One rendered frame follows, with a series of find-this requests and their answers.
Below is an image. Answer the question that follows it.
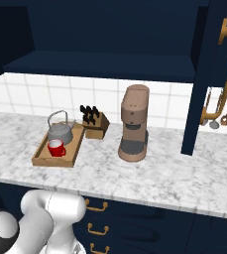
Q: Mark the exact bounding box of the grey kettle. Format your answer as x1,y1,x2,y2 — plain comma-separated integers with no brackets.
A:
47,109,77,146

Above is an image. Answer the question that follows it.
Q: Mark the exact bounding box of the wooden tray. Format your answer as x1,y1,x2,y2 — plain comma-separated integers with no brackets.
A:
31,121,87,169

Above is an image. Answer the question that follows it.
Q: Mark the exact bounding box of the red mug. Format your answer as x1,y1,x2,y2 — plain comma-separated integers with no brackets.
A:
47,138,67,158

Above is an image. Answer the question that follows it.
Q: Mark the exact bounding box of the navy base cabinet door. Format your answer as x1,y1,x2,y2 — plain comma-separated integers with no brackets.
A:
185,211,227,254

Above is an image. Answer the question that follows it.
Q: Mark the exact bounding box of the wooden knife block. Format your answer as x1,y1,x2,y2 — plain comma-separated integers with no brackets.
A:
79,104,111,141

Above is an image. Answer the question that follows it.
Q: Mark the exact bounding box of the brown coffee machine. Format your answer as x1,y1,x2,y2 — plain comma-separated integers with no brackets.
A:
117,83,151,164

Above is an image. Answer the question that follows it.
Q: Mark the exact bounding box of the navy drawer front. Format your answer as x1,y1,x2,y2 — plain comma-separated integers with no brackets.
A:
78,194,197,230
81,239,189,254
74,218,193,247

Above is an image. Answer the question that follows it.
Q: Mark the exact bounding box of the hanging grey ladle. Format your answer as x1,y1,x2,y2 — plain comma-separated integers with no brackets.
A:
208,87,224,130

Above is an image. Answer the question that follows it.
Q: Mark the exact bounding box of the brass drawer handle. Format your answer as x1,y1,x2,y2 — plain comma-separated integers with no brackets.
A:
89,242,111,254
84,198,109,213
86,222,110,237

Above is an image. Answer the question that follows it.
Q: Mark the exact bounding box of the navy wall cabinet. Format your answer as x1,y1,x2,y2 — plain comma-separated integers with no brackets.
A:
2,0,212,84

